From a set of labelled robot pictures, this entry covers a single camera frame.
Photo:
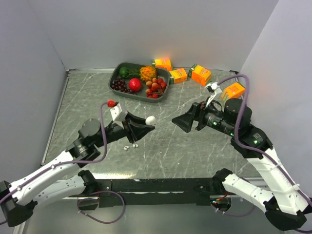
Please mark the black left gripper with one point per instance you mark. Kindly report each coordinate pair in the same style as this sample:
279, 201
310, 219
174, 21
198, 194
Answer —
134, 131

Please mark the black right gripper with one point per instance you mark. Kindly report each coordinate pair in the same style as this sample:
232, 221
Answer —
197, 112

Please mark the white oval charging case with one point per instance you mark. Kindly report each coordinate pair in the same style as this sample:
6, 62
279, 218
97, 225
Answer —
151, 120

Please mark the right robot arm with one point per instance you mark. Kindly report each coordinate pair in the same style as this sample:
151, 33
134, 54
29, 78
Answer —
283, 204

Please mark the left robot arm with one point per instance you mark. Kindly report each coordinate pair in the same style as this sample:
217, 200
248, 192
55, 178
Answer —
20, 198

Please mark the red pomegranate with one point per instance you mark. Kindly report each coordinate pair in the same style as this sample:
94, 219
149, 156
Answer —
135, 85

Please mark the dark purple grapes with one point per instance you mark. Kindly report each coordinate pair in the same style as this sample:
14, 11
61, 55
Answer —
121, 85

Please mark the orange box middle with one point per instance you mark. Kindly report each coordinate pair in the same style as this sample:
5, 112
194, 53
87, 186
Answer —
178, 76

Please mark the orange sponge box near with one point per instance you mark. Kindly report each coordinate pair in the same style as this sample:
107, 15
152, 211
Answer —
200, 74

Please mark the dark grey fruit tray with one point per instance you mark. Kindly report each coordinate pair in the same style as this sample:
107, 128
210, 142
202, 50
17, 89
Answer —
134, 73

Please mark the orange pineapple toy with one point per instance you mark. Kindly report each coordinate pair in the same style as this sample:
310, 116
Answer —
147, 73

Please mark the green pepper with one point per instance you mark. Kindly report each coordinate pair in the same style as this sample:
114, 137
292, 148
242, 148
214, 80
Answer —
124, 72

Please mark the orange striped sponge box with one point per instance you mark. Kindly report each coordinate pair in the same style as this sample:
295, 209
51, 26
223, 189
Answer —
235, 90

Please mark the orange box back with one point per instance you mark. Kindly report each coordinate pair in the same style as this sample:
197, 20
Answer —
163, 64

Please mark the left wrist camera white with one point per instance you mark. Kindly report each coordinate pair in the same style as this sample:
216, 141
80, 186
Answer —
118, 113

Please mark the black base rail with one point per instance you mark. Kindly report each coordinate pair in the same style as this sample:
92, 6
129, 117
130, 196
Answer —
160, 191

